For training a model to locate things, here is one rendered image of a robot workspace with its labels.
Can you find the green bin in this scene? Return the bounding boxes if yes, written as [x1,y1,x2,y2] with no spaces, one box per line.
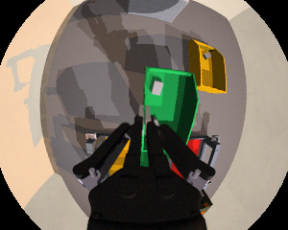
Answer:
[143,66,199,145]

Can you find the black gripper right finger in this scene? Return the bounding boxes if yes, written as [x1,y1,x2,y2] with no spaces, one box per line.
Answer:
[145,105,216,199]

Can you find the yellow bin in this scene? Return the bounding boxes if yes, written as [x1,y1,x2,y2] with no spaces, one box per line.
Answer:
[188,39,227,93]

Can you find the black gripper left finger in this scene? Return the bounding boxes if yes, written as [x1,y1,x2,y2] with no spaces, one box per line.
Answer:
[73,104,144,199]

